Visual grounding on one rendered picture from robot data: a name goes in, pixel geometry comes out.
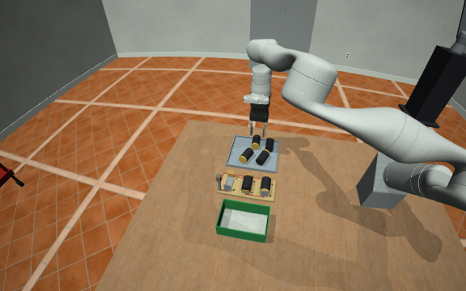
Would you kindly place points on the green open box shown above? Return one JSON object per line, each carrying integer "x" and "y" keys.
{"x": 239, "y": 217}

